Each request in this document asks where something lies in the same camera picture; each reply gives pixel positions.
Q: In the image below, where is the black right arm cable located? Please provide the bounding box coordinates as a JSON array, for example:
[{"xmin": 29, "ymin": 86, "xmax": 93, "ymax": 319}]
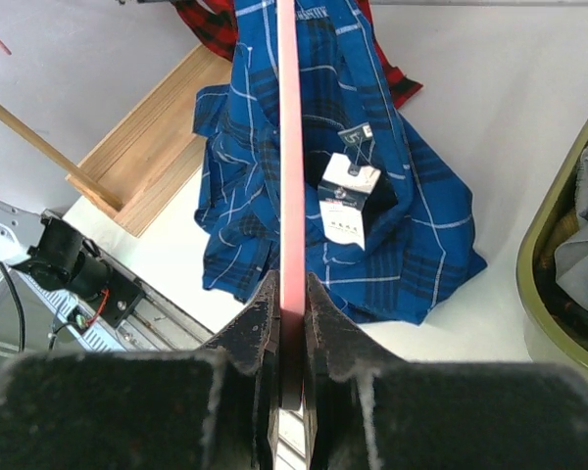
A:
[{"xmin": 0, "ymin": 257, "xmax": 28, "ymax": 353}]

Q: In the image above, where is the grey slotted cable duct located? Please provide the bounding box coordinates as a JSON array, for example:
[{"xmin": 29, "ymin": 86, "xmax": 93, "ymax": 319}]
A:
[{"xmin": 18, "ymin": 273, "xmax": 125, "ymax": 353}]

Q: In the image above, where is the wooden clothes rack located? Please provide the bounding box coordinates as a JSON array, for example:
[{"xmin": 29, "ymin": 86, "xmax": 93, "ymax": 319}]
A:
[{"xmin": 0, "ymin": 46, "xmax": 231, "ymax": 237}]

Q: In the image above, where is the yellow plaid shirt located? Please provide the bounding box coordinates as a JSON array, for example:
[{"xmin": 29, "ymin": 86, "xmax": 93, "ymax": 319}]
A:
[{"xmin": 535, "ymin": 210, "xmax": 588, "ymax": 352}]

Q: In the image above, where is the blue plaid shirt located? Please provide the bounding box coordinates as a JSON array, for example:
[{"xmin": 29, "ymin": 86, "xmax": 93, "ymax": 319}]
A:
[{"xmin": 193, "ymin": 1, "xmax": 486, "ymax": 324}]

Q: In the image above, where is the white paper price tag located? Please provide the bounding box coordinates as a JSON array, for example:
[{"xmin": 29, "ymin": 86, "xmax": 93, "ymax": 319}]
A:
[{"xmin": 318, "ymin": 153, "xmax": 381, "ymax": 250}]

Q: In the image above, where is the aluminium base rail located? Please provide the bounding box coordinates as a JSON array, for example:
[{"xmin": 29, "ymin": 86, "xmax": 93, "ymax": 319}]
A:
[{"xmin": 0, "ymin": 201, "xmax": 213, "ymax": 351}]

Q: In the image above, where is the pink plastic hanger blue shirt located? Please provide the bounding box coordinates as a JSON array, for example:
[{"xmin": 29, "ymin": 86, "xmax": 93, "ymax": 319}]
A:
[{"xmin": 276, "ymin": 1, "xmax": 306, "ymax": 410}]

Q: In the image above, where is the green plastic basket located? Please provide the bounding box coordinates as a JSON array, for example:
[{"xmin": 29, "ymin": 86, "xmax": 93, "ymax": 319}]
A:
[{"xmin": 516, "ymin": 118, "xmax": 588, "ymax": 380}]

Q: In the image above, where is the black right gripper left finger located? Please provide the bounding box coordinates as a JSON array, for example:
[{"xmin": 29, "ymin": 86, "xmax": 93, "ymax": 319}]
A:
[{"xmin": 203, "ymin": 271, "xmax": 280, "ymax": 469}]

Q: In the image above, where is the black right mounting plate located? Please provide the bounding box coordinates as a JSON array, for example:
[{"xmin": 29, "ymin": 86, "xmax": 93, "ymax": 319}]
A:
[{"xmin": 71, "ymin": 270, "xmax": 145, "ymax": 330}]

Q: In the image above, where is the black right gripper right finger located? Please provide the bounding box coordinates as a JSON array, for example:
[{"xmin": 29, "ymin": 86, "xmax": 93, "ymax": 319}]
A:
[{"xmin": 303, "ymin": 273, "xmax": 403, "ymax": 469}]

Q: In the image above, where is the red plaid shirt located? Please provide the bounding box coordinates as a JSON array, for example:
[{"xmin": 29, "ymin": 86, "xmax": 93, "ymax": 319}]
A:
[{"xmin": 171, "ymin": 0, "xmax": 423, "ymax": 109}]

